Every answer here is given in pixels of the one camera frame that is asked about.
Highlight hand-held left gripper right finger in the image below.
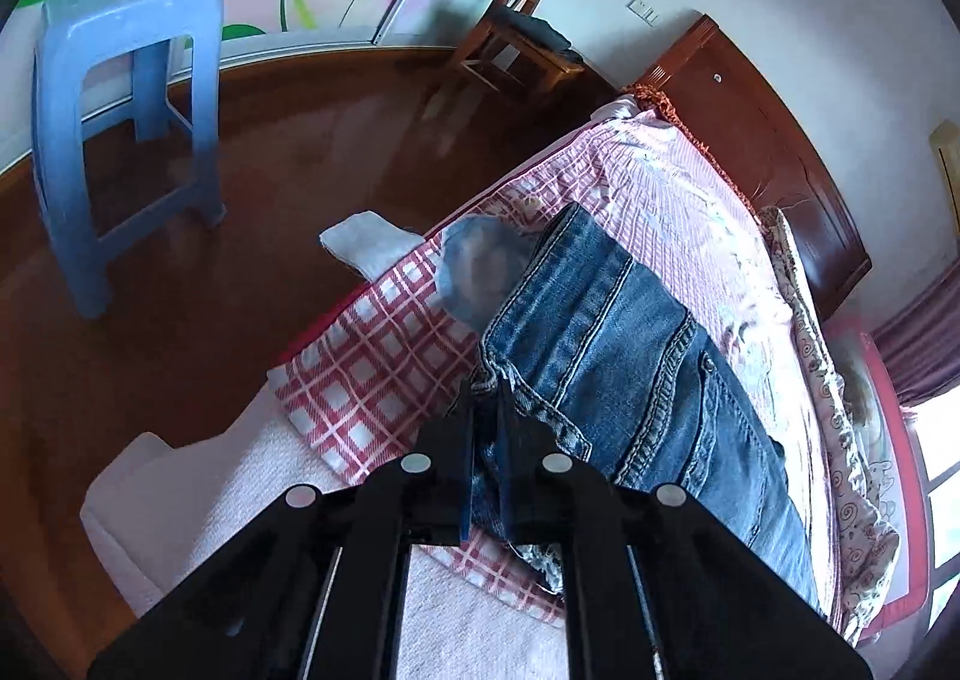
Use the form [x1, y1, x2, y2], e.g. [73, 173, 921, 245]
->
[497, 386, 875, 680]

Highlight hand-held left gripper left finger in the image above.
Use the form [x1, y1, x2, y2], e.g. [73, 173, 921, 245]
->
[86, 378, 478, 680]

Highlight blue denim pants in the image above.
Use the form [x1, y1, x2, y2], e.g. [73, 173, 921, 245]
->
[469, 203, 822, 610]

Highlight pink checkered bedsheet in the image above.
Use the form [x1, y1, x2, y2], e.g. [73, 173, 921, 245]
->
[274, 96, 841, 621]

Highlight white mattress pad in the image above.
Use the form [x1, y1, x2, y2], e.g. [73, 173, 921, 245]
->
[81, 380, 571, 680]

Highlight white cloth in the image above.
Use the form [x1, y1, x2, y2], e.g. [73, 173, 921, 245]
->
[321, 209, 425, 277]

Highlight swirl patterned quilt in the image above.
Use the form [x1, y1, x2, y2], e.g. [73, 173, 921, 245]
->
[757, 206, 901, 645]

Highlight orange fringed blanket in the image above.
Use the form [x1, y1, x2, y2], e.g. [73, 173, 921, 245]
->
[626, 80, 760, 217]

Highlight window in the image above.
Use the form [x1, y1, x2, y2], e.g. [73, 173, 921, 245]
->
[900, 395, 960, 621]

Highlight purple curtain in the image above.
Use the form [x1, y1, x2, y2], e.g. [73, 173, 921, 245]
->
[874, 271, 960, 405]

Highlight wooden bed headboard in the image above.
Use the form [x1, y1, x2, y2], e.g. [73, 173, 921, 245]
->
[634, 14, 875, 321]

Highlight dark cloth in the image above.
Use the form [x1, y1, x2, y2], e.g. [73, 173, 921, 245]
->
[495, 5, 590, 67]

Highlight pink bed guard rail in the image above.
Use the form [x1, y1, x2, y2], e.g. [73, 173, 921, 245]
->
[825, 316, 940, 630]

